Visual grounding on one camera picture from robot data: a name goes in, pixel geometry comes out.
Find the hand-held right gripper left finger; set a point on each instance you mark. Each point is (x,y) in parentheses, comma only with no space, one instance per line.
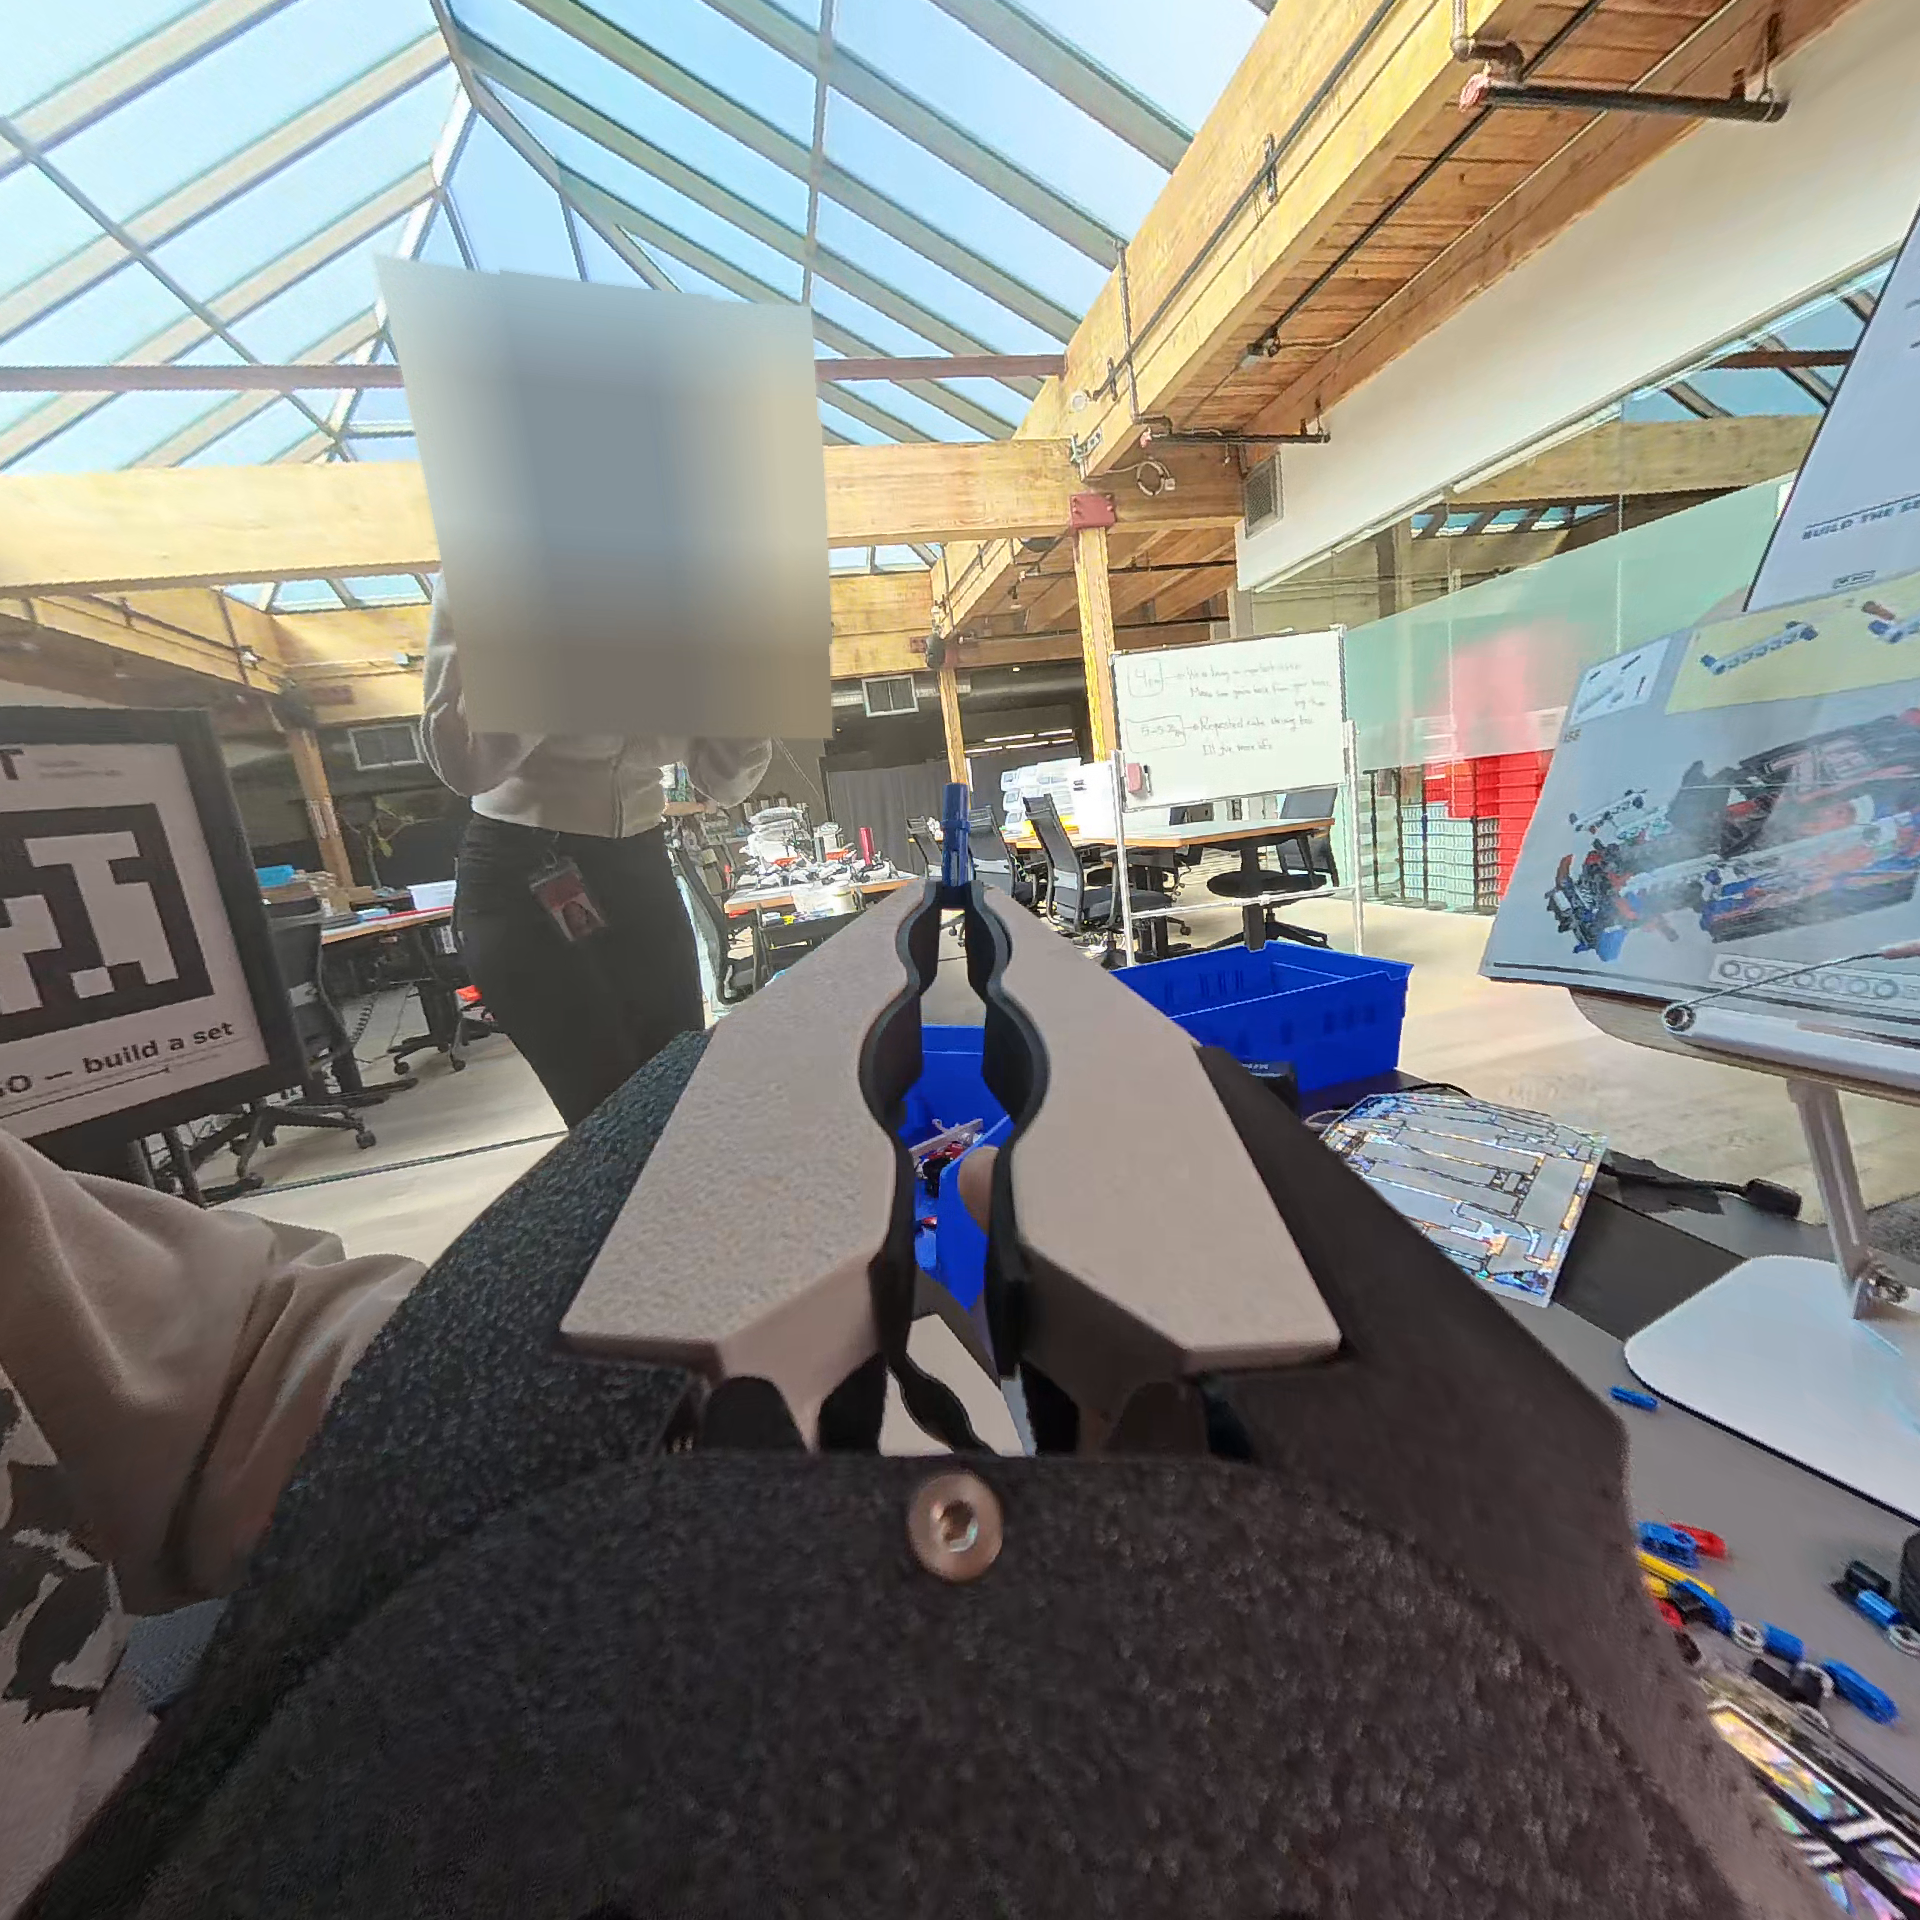
(749,1201)

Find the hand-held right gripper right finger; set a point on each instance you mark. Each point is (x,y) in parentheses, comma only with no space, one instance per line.
(1170,1201)

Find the blue brick pin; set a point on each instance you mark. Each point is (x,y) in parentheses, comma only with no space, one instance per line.
(953,821)
(1633,1397)

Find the person's left forearm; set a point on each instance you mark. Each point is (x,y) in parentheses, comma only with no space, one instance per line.
(181,1349)

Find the black office chair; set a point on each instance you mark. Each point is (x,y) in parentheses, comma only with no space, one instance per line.
(299,1003)
(1073,868)
(1275,877)

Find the blue plastic bin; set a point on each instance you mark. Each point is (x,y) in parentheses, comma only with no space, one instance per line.
(1275,1003)
(949,1078)

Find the whiteboard on stand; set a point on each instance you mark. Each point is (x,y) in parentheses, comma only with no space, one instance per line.
(1230,720)

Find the red storage bin rack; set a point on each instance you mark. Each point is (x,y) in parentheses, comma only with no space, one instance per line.
(1493,826)

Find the camouflage patterned cloth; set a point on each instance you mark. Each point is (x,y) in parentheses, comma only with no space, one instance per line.
(43,1560)

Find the white booklet stand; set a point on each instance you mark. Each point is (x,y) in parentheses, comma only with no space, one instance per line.
(1785,1349)

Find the brick set instruction booklet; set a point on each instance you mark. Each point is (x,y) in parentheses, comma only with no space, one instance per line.
(1724,840)

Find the pile of small brick pieces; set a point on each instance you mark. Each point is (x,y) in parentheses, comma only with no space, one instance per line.
(1770,1635)

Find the black ceiling pipe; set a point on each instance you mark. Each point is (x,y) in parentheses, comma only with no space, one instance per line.
(1621,100)

